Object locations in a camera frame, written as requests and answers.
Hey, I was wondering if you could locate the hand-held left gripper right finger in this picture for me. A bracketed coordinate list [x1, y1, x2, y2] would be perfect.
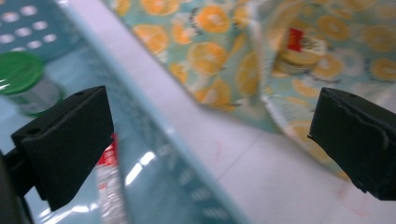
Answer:
[307, 87, 396, 202]

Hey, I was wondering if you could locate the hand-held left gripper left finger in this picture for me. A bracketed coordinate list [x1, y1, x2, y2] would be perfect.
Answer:
[10, 85, 115, 212]

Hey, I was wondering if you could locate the red and white tube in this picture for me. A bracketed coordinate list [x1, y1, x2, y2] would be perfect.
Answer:
[94, 133, 129, 224]

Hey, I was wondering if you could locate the small jar with green lid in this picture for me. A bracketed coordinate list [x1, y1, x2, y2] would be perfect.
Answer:
[0, 50, 67, 119]

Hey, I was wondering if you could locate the light blue perforated plastic basket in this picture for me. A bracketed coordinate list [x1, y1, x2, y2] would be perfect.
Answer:
[0, 0, 252, 224]

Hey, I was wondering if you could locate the round gold tin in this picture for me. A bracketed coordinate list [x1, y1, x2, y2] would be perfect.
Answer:
[273, 27, 329, 76]

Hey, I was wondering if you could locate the orange slice print fabric bag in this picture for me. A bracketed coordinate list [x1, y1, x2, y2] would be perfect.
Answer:
[102, 0, 396, 182]

